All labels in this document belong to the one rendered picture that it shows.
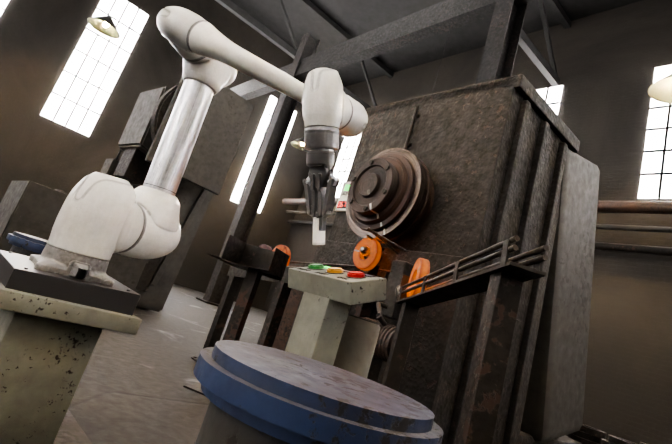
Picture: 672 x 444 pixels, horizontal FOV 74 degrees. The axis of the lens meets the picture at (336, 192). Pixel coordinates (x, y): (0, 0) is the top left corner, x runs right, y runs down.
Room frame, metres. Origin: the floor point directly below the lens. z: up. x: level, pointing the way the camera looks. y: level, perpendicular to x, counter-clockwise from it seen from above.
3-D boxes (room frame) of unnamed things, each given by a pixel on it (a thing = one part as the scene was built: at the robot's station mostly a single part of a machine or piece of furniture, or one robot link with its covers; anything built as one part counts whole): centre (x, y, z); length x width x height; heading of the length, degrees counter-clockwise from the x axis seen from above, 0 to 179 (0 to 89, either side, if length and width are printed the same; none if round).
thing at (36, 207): (3.84, 1.98, 0.39); 1.03 x 0.83 x 0.79; 131
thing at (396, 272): (1.88, -0.38, 0.68); 0.11 x 0.08 x 0.24; 127
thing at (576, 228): (2.77, -1.20, 0.89); 1.04 x 0.95 x 1.78; 127
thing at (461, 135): (2.32, -0.57, 0.88); 1.08 x 0.73 x 1.76; 37
